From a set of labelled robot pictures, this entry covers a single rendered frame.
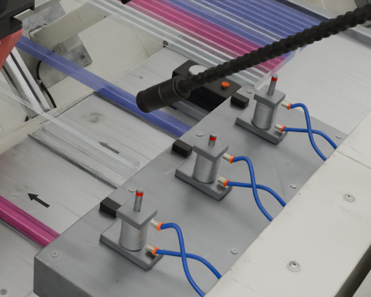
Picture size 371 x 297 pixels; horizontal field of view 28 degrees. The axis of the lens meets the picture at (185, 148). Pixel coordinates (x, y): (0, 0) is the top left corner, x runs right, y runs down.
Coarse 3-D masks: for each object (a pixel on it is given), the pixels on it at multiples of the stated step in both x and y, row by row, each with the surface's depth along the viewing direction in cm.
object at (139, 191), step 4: (140, 188) 57; (136, 192) 57; (140, 192) 57; (136, 196) 57; (140, 196) 57; (136, 200) 58; (140, 200) 58; (136, 204) 58; (140, 204) 58; (136, 208) 58; (140, 208) 58
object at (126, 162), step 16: (0, 80) 81; (0, 96) 81; (16, 96) 80; (32, 112) 79; (48, 112) 78; (64, 128) 77; (80, 128) 77; (80, 144) 77; (96, 144) 76; (112, 160) 75; (128, 160) 75
